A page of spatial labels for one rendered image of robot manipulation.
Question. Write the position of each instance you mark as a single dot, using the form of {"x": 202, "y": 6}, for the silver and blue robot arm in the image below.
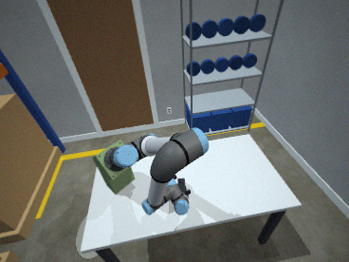
{"x": 172, "y": 155}

